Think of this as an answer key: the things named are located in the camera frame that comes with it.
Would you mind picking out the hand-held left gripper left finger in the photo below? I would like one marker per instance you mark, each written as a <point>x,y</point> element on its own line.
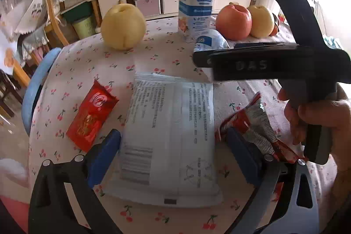
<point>104,157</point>

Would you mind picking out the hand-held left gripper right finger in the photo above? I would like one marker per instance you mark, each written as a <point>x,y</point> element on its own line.
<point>244,157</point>

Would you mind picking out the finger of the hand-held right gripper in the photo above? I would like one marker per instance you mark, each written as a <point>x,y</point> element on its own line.
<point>202,58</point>

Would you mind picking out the white blue plastic pouch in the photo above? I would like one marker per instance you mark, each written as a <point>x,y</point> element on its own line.
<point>214,40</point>

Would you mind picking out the red silver snack wrapper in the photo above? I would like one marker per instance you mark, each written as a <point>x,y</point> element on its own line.
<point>257,124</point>

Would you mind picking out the white face mask packet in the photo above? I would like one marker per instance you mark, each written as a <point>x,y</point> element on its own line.
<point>170,127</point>

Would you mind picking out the person's right hand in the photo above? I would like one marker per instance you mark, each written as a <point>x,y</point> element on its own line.
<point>340,124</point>

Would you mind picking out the teal cloth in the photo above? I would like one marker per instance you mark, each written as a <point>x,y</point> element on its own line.
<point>331,42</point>

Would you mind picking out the red snack packet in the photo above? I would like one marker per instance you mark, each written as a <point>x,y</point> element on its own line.
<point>90,118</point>

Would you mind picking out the orange persimmon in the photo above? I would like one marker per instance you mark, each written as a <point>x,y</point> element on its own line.
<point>274,29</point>

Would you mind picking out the red apple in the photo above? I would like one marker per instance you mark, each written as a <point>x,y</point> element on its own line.
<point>233,21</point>

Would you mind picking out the white plastic bottle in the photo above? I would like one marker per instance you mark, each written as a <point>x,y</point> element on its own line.
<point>196,3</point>

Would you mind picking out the small yellow pear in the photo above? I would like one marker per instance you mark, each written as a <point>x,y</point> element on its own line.
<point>262,20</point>

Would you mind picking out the pink storage box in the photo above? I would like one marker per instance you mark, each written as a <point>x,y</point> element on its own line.
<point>146,3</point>

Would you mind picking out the large yellow pear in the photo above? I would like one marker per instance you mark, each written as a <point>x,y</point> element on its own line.
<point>123,27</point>

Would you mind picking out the blue chair back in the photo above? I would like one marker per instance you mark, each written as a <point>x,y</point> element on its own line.
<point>38,86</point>

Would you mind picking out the light green bin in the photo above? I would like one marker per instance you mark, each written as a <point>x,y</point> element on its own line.
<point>83,28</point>

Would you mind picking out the wooden chair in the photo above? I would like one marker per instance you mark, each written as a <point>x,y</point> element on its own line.
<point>54,20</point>

